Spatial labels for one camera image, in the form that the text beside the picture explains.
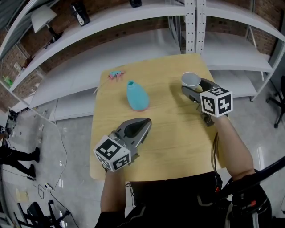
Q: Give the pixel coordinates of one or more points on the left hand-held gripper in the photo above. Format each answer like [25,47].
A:
[109,152]

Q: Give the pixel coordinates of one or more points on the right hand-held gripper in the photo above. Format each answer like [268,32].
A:
[217,104]

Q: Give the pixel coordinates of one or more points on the teal plastic vase bottle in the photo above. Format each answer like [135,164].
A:
[137,98]

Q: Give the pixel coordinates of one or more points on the person's right forearm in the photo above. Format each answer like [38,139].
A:
[236,151]

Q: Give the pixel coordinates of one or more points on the person's left forearm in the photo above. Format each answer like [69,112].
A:
[113,191]

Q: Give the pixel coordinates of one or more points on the pink and teal toy with string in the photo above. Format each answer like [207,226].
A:
[115,74]

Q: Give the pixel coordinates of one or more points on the dark bottle with white label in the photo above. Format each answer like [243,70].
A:
[81,15]

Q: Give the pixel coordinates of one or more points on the green plastic bottle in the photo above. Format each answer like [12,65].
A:
[7,80]

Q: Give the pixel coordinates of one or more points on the white metal shelf unit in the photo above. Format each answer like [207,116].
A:
[124,17]
[231,60]

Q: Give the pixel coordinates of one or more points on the person's black clothing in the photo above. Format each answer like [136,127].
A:
[173,200]

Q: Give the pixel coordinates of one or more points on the white power strip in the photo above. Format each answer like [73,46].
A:
[49,186]

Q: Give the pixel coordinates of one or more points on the black body-worn equipment pack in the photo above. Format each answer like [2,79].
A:
[249,184]

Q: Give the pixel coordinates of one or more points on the black mesh office chair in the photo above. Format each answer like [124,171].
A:
[33,208]

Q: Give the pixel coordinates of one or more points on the small white box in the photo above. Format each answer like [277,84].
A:
[17,66]

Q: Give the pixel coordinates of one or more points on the white shade table lamp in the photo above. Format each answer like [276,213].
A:
[42,15]

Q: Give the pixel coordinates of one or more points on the wooden table with black pedestal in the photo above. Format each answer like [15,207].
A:
[173,138]

